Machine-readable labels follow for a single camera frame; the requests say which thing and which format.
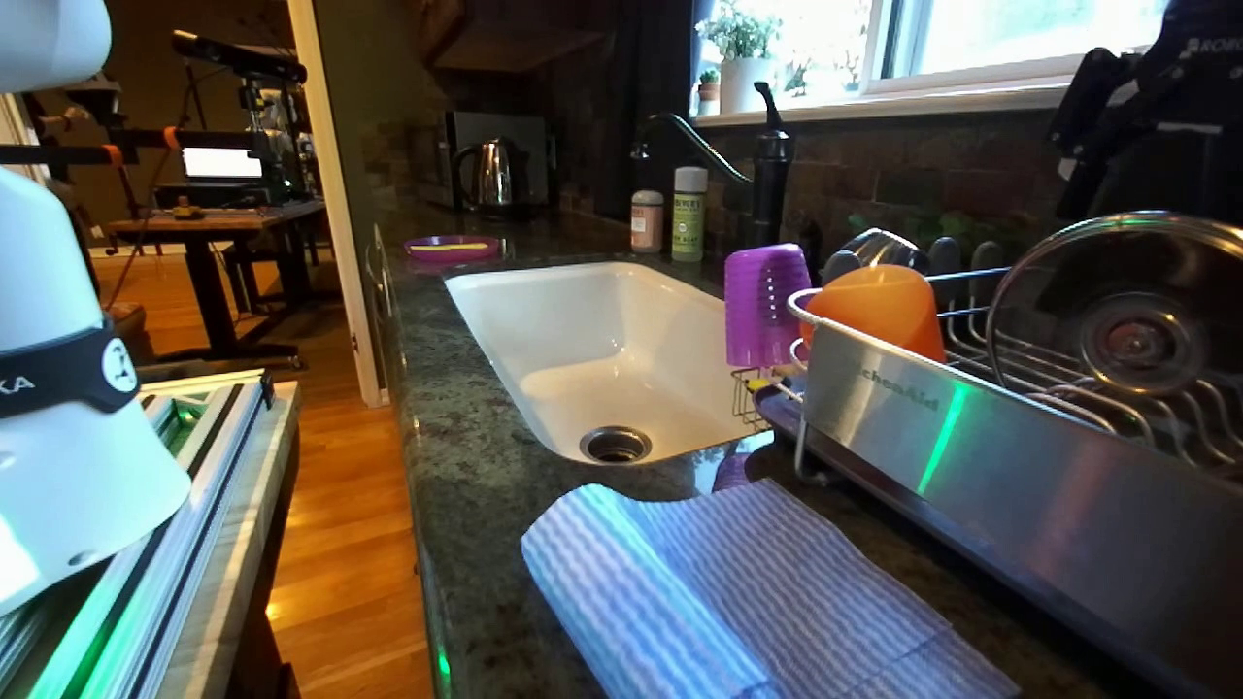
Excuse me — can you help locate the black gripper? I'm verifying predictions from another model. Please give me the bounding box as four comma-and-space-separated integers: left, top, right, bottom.
1048, 0, 1243, 221

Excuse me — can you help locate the glass pot lid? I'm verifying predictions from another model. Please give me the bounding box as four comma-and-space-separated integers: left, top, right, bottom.
988, 211, 1243, 485

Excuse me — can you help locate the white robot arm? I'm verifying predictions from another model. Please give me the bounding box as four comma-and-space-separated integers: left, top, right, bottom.
0, 0, 1243, 617

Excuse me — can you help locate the steel dish rack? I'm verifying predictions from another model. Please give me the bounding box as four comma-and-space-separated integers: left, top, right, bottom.
765, 213, 1243, 694

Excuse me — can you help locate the blue striped dish cloth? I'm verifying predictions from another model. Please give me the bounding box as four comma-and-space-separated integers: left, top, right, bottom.
520, 482, 1017, 699

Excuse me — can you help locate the pink box on counter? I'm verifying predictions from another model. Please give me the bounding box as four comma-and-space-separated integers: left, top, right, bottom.
404, 232, 503, 274

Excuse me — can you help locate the orange plastic cup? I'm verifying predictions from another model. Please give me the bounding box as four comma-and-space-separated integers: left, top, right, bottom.
809, 265, 945, 362

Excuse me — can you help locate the dark bronze kitchen faucet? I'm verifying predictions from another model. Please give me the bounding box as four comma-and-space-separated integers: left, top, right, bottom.
629, 81, 792, 252

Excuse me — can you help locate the purple plastic cup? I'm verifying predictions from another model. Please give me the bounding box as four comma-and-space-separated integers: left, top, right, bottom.
722, 246, 810, 371

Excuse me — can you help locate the white pot window plant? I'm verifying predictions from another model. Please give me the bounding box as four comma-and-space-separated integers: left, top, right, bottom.
700, 0, 782, 116

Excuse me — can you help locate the green label soap bottle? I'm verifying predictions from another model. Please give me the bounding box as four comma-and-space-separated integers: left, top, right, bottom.
670, 169, 708, 265

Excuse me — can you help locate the orange label soap bottle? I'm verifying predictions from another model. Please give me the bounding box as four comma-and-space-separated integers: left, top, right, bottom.
629, 192, 664, 252

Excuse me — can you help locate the white ceramic kitchen sink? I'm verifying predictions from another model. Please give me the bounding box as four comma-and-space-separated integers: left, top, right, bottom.
445, 259, 760, 466

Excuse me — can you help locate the sink drain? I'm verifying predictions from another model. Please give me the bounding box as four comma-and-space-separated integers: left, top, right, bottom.
578, 425, 652, 466

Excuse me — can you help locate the wooden desk with monitor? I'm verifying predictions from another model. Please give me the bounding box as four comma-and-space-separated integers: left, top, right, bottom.
24, 28, 331, 362

